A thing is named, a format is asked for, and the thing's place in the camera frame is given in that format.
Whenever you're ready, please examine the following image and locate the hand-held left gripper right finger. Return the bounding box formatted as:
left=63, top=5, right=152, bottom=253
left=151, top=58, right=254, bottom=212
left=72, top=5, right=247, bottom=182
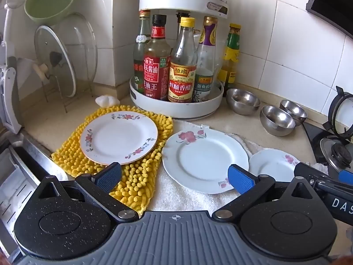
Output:
left=212, top=164, right=316, bottom=223

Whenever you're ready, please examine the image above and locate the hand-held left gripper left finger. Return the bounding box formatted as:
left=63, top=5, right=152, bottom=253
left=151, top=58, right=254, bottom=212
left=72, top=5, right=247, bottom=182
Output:
left=34, top=162, right=138, bottom=223

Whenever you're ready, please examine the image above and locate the floral rim plate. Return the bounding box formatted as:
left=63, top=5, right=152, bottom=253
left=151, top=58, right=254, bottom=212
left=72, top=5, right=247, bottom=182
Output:
left=79, top=111, right=158, bottom=165
left=87, top=144, right=159, bottom=168

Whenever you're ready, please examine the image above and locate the small red flower plate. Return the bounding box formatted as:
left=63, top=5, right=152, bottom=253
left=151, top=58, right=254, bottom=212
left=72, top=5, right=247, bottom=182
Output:
left=248, top=148, right=301, bottom=184

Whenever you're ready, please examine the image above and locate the large red flower plate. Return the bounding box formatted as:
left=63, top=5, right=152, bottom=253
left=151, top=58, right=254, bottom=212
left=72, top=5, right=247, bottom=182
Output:
left=161, top=129, right=249, bottom=194

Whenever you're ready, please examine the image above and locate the stainless steel bowl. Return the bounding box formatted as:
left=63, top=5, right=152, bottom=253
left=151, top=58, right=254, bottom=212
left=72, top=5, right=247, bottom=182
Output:
left=279, top=99, right=308, bottom=127
left=260, top=105, right=296, bottom=136
left=225, top=88, right=261, bottom=115

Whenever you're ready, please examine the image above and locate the stove burner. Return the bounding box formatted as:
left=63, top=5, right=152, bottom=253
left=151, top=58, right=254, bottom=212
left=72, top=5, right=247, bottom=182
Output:
left=320, top=136, right=353, bottom=172

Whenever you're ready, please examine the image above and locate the yellow chenille mat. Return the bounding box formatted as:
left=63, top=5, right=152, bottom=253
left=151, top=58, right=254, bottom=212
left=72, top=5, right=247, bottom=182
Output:
left=51, top=105, right=174, bottom=217

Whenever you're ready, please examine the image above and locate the gas stove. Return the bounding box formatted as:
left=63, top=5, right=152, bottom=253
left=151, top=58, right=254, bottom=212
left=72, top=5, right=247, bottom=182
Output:
left=302, top=120, right=353, bottom=173

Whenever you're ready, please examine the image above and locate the white towel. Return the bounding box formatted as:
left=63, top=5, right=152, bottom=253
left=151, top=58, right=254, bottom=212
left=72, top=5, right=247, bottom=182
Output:
left=149, top=119, right=329, bottom=213

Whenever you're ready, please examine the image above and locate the garlic bulb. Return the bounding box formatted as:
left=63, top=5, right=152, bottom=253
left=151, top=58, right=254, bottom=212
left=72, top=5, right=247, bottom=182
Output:
left=95, top=95, right=115, bottom=108

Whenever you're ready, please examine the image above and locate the stainless steel sink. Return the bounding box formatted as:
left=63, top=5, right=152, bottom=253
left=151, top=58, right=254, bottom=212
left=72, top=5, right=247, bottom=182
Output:
left=0, top=131, right=69, bottom=256

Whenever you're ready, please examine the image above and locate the white two-tier rotating rack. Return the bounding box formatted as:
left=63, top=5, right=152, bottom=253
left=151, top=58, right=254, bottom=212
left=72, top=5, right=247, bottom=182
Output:
left=130, top=0, right=229, bottom=120

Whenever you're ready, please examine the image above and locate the glass pot lid steel rim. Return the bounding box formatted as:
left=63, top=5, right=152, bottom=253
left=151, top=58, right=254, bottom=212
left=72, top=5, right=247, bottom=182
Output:
left=32, top=25, right=77, bottom=98

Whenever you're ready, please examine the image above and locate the soy sauce bottle red label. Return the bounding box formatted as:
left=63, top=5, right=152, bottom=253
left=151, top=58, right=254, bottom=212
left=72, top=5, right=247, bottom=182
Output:
left=143, top=15, right=171, bottom=100

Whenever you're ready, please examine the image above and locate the vinegar bottle with yellow cap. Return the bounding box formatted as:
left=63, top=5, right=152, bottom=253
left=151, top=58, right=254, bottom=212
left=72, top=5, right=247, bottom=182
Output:
left=168, top=17, right=197, bottom=103

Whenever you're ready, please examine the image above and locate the white plastic dish rack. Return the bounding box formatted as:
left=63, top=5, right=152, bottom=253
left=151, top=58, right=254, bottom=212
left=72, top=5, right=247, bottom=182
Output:
left=0, top=0, right=25, bottom=136

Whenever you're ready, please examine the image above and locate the bottle with purple label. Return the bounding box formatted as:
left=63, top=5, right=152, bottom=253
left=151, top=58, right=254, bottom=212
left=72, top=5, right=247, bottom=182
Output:
left=193, top=16, right=218, bottom=102

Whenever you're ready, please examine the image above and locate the oil bottle with yellow label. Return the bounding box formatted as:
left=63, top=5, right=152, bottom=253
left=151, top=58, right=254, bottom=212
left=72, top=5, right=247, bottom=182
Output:
left=218, top=23, right=242, bottom=90

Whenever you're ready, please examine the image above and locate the clear bottle with red cap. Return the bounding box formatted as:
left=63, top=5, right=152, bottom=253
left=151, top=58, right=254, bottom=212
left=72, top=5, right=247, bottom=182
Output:
left=133, top=10, right=152, bottom=94

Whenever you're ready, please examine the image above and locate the large glass pot lid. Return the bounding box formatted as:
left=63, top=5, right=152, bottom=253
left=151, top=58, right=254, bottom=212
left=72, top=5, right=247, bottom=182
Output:
left=54, top=12, right=98, bottom=89

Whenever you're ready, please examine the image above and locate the black range hood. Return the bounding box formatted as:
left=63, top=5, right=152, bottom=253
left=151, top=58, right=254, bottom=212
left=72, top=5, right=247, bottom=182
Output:
left=306, top=0, right=353, bottom=38

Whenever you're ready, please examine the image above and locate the green plastic bowl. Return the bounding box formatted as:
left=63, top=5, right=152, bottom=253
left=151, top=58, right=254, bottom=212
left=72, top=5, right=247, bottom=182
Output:
left=24, top=0, right=76, bottom=25

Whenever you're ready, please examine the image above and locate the wire lid rack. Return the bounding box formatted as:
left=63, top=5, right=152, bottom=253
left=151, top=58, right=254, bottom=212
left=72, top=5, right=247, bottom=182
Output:
left=41, top=72, right=96, bottom=114

